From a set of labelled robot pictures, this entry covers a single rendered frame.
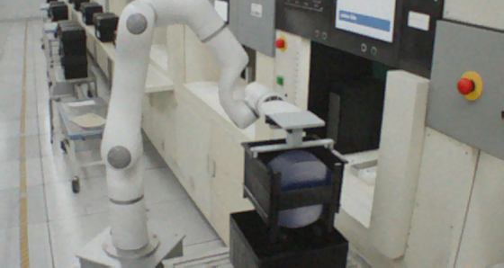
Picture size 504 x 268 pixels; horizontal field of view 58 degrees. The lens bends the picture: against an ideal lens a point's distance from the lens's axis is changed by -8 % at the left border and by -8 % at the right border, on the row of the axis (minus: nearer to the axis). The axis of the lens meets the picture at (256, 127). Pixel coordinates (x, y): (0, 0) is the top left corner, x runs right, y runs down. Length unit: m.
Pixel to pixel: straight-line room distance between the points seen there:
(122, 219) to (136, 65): 0.50
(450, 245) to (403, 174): 0.23
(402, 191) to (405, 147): 0.13
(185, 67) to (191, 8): 1.93
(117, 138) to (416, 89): 0.83
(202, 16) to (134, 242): 0.75
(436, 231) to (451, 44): 0.50
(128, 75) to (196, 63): 1.92
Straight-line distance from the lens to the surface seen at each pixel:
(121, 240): 1.65
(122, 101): 1.45
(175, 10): 1.42
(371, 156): 2.09
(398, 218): 1.41
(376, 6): 1.46
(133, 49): 1.38
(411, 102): 1.29
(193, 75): 3.34
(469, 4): 1.22
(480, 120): 1.19
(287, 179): 1.28
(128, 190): 1.55
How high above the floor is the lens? 1.69
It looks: 20 degrees down
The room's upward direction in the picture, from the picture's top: 1 degrees clockwise
